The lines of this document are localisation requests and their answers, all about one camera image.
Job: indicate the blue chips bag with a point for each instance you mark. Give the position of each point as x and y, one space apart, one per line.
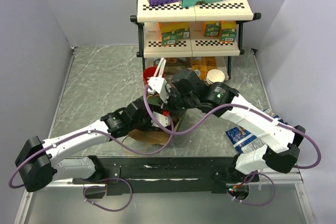
243 141

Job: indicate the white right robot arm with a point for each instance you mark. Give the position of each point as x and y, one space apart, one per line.
280 150

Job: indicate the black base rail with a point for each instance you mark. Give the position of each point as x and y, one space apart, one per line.
167 175

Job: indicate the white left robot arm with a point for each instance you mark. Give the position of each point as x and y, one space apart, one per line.
41 162

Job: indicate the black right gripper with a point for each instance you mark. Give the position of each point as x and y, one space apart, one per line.
171 91

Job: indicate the stacked paper cups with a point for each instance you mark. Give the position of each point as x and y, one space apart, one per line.
215 75

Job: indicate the green yellow box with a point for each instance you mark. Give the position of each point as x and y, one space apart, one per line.
225 31
171 32

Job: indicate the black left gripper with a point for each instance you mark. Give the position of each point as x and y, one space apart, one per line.
148 124

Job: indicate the green paper bag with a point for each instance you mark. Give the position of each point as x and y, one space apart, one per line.
157 137

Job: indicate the cream black shelf rack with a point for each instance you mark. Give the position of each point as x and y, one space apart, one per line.
147 19

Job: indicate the red plastic cup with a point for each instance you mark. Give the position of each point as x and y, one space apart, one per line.
148 73

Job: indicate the white wrapped straws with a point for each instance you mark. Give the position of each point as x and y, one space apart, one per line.
160 68

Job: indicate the orange snack bag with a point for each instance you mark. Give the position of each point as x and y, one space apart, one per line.
202 65

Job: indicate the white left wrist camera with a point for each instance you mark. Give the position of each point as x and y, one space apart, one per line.
163 120

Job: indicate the green yellow box right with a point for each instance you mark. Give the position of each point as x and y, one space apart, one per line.
225 31

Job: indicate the green yellow box left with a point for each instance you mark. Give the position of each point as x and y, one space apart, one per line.
171 32

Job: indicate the brown snack bag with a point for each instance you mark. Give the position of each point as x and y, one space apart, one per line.
174 65

